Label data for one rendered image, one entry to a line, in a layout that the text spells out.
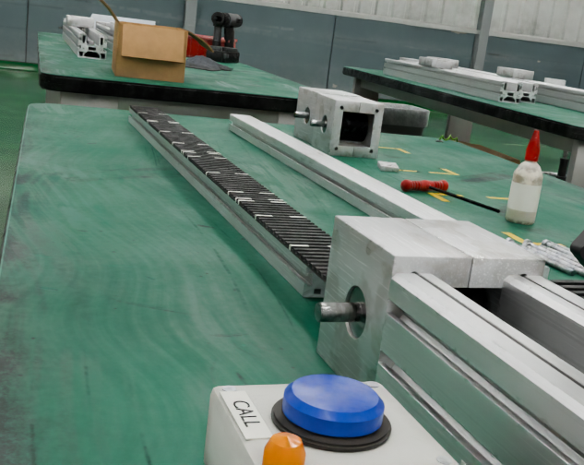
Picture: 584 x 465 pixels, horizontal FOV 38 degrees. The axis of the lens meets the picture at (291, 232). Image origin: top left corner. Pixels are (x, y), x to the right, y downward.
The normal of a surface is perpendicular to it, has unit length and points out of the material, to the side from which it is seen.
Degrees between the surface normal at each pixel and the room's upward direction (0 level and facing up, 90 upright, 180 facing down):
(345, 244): 90
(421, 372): 90
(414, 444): 0
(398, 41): 90
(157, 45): 68
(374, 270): 90
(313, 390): 3
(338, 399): 3
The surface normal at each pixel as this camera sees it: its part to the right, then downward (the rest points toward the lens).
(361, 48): 0.26, 0.26
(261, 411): 0.12, -0.96
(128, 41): 0.26, -0.11
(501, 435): -0.94, -0.04
